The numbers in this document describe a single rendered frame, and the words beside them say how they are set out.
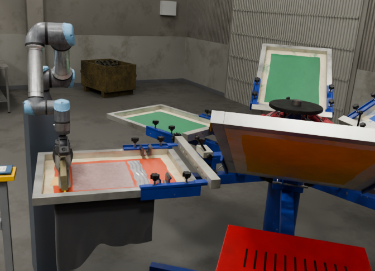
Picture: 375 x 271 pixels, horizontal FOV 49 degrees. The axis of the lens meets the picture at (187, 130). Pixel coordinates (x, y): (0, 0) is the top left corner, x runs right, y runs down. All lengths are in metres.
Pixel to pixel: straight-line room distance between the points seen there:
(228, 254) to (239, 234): 0.13
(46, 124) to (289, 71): 1.97
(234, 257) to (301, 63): 2.50
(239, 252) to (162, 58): 8.82
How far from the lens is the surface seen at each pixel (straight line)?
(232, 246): 1.38
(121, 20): 9.47
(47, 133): 2.66
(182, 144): 2.44
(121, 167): 2.31
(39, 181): 2.09
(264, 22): 7.83
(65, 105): 2.08
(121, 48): 9.51
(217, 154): 2.32
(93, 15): 9.25
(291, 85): 3.37
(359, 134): 1.16
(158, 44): 9.88
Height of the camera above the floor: 1.84
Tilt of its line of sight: 17 degrees down
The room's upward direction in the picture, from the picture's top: 4 degrees clockwise
